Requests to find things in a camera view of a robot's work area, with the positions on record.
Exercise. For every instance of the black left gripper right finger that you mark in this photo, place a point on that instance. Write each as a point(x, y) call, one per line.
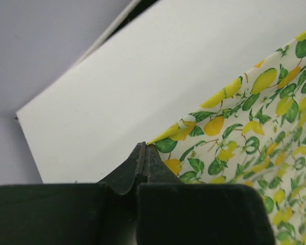
point(172, 212)

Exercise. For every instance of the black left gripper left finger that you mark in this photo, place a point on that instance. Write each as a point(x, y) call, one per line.
point(78, 213)

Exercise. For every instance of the lemon print skirt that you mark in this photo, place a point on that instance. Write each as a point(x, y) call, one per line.
point(252, 132)

